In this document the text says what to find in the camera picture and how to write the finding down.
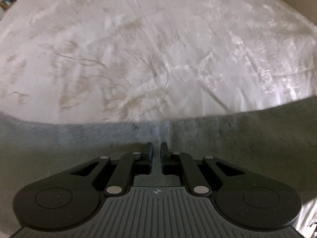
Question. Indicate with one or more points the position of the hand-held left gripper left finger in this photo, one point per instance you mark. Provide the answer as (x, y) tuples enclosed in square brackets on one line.
[(149, 158)]

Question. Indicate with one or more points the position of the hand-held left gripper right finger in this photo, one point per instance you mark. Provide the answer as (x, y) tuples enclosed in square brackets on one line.
[(164, 158)]

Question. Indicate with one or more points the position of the white bedspread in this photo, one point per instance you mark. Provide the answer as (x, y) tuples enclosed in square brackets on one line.
[(148, 49)]

